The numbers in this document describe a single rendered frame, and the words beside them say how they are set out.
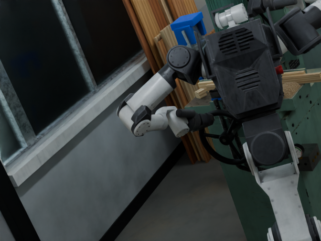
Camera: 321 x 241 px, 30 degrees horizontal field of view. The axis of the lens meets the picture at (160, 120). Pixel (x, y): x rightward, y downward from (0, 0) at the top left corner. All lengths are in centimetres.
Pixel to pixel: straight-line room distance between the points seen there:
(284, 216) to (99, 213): 185
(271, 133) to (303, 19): 46
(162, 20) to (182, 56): 233
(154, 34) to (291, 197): 232
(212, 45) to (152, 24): 225
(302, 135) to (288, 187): 75
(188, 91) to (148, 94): 208
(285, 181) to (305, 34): 53
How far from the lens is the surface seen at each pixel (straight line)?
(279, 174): 222
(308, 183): 297
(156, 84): 218
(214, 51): 203
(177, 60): 215
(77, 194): 368
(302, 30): 218
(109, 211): 391
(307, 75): 280
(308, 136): 298
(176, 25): 366
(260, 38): 203
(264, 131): 203
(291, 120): 281
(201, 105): 295
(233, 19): 223
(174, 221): 387
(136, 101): 219
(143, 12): 422
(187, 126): 242
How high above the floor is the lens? 192
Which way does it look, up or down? 20 degrees down
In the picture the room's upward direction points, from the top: 21 degrees counter-clockwise
